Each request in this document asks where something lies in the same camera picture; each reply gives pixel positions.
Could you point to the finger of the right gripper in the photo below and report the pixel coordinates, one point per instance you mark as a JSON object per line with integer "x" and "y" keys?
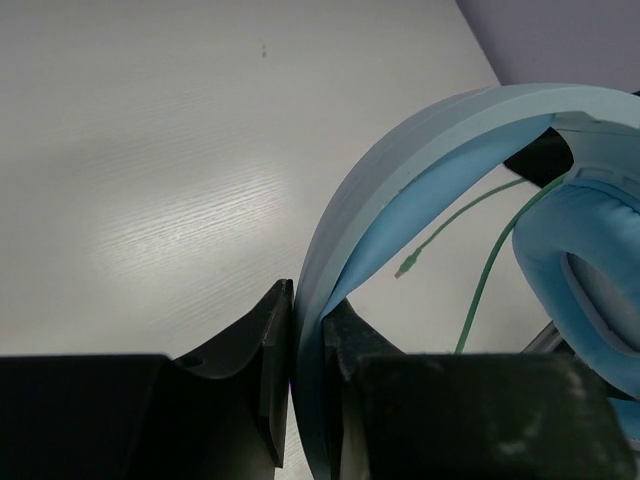
{"x": 542, "y": 161}

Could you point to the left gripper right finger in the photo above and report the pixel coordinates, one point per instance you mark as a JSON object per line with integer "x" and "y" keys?
{"x": 394, "y": 415}

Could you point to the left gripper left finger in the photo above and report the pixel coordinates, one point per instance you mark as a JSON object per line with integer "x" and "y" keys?
{"x": 216, "y": 412}

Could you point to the light blue headphones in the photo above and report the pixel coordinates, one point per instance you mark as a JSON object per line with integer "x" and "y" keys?
{"x": 578, "y": 245}

